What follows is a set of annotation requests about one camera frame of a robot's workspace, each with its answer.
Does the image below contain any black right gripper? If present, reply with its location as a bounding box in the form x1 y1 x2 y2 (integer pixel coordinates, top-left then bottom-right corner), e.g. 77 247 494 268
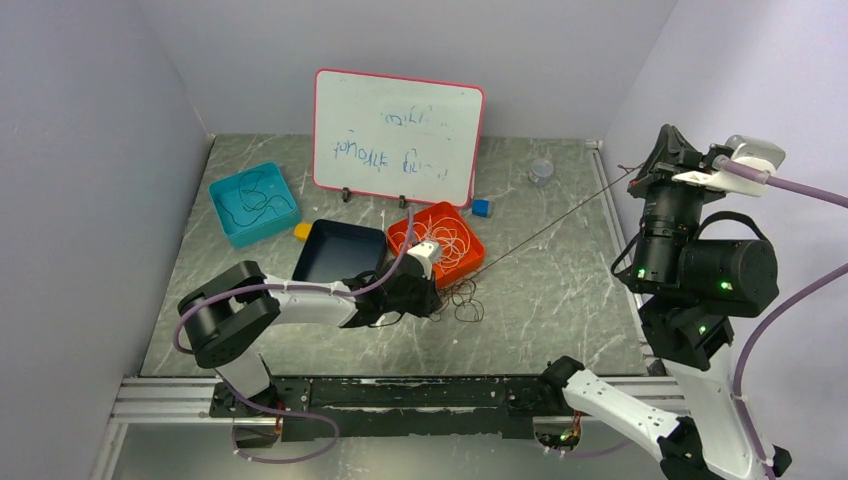
629 123 730 288

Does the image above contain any orange plastic bin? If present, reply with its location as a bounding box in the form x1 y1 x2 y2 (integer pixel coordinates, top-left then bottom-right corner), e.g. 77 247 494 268
386 202 485 289

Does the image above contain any white thin cable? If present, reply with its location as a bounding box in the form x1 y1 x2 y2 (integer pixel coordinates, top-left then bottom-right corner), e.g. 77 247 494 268
413 215 473 270
413 215 473 272

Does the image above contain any navy blue tray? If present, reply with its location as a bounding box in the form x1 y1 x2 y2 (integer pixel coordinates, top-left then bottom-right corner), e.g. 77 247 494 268
291 219 388 283

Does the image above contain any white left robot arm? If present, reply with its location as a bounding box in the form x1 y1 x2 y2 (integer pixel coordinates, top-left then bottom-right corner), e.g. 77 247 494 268
172 254 442 416

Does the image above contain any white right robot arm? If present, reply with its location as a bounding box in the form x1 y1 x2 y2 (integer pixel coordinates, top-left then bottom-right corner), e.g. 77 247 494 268
539 124 792 479

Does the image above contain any blue cube block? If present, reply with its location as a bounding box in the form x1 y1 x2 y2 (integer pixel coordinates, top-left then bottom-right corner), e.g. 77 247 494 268
471 198 494 218

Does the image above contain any yellow block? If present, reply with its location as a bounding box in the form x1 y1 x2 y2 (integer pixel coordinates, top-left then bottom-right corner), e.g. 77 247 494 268
293 223 312 242

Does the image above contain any clear plastic cup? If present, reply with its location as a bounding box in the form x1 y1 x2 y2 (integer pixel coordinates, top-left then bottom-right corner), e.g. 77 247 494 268
528 158 555 187

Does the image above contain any red framed whiteboard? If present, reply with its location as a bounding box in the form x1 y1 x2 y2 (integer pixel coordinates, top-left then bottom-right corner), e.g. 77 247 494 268
313 68 486 208

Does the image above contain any teal plastic bin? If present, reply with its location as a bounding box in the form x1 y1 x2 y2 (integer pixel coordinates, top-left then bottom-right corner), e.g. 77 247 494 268
208 162 302 249

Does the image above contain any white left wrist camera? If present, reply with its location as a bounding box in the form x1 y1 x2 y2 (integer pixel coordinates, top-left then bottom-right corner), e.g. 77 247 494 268
406 240 442 280

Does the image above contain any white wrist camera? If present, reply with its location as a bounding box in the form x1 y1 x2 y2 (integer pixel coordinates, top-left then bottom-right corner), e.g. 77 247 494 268
671 135 786 197
406 240 442 280

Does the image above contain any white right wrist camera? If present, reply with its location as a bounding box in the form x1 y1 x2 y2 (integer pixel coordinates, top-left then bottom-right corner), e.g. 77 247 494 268
671 135 786 197

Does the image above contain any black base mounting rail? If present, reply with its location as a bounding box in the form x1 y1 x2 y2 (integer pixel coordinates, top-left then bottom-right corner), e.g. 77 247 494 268
210 374 604 444

